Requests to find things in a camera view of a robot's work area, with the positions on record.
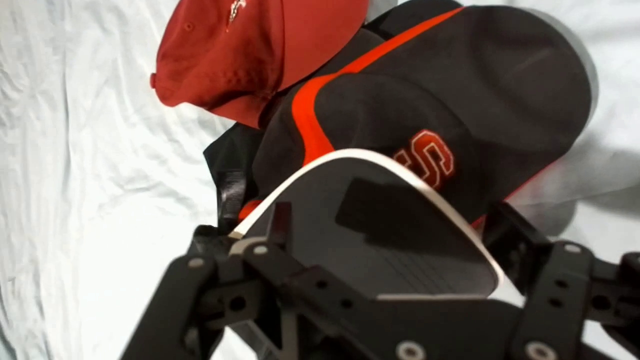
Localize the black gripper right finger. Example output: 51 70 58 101
457 201 640 360

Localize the black cap with orange stripes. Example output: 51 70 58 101
250 0 595 229

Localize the black and red cap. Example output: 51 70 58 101
202 123 528 310

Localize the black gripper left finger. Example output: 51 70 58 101
120 201 467 360

